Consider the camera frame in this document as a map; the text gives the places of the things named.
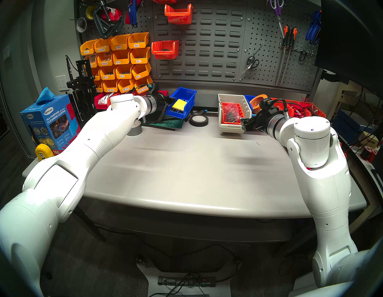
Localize red thread spool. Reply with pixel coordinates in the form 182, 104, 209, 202
361, 147, 377, 162

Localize blue cleaning cloths box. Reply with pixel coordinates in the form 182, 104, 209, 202
20, 95, 81, 156

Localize grey louvred wall panel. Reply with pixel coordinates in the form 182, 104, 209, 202
153, 0, 247, 83

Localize dark blue case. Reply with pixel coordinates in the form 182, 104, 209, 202
332, 109, 371, 135

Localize black tape roll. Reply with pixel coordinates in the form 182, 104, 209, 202
189, 115, 209, 127

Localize red white tape roll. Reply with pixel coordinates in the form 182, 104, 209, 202
103, 7, 123, 22

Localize small cardboard box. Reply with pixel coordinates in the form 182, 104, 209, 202
361, 133, 380, 147

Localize black power strip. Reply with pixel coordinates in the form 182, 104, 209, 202
158, 275, 216, 288

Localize blue cloth in dispenser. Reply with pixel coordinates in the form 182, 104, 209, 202
36, 87, 55, 105

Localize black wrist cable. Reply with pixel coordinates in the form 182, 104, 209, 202
155, 102, 170, 124
271, 98, 307, 119

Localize red tool white lettering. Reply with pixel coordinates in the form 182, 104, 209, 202
295, 103, 311, 118

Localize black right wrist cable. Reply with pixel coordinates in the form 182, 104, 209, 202
271, 98, 307, 119

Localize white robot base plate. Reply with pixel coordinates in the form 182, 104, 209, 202
136, 257, 241, 297

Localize yellow tape measure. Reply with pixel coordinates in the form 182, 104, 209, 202
35, 144, 55, 161

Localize blue spring clamps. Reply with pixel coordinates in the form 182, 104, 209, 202
305, 10, 322, 45

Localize large grey pegboard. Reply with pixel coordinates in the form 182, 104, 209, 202
239, 0, 322, 92

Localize purple handled scissors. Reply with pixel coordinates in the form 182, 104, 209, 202
268, 0, 285, 39

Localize large beige storage bin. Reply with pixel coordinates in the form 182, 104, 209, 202
218, 94, 253, 134

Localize grey C-clamp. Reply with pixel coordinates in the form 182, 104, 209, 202
93, 1, 124, 39

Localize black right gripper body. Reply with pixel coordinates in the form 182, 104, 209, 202
253, 97, 278, 134

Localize green cutting mat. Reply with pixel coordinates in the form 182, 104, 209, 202
144, 109, 187, 129

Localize black handled scissors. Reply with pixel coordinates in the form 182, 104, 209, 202
239, 42, 264, 78

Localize black monitor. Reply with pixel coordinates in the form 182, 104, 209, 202
314, 0, 383, 99

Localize white wall switch plate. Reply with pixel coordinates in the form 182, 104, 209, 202
55, 75, 69, 92

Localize blue red hand tool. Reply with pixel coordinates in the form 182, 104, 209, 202
125, 0, 141, 28

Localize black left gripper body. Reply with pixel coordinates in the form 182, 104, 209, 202
151, 84, 175, 116

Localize black metal rod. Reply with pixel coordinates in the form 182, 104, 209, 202
141, 123, 176, 131

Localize grey duct tape roll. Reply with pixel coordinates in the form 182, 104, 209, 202
127, 120, 143, 137

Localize small grey pegboard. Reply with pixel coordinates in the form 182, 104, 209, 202
75, 0, 159, 78

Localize orange masking tape roll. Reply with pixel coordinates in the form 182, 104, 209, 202
251, 94, 268, 114

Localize black metal stand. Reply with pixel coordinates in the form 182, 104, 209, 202
66, 59, 102, 120

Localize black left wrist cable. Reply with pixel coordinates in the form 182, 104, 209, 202
155, 102, 170, 124

